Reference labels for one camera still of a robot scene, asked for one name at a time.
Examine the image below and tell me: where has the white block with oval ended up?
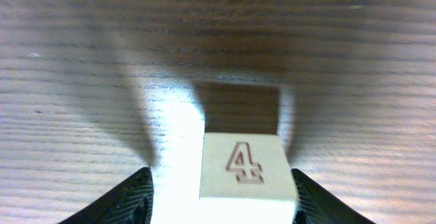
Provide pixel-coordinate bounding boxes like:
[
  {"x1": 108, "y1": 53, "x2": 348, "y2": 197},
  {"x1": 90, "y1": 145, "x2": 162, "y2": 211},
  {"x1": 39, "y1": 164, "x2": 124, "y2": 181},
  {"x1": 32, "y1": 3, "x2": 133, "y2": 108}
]
[{"x1": 200, "y1": 132, "x2": 297, "y2": 202}]

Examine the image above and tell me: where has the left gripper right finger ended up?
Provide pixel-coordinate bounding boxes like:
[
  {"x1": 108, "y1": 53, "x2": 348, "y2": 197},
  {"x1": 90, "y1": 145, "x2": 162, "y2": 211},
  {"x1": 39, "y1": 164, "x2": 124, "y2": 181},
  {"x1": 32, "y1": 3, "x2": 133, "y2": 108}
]
[{"x1": 291, "y1": 168, "x2": 374, "y2": 224}]

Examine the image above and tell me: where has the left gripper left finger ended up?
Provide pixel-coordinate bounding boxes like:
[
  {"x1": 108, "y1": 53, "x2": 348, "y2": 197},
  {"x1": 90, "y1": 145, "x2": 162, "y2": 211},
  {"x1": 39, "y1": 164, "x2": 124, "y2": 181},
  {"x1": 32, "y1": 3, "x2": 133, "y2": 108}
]
[{"x1": 60, "y1": 167, "x2": 154, "y2": 224}]

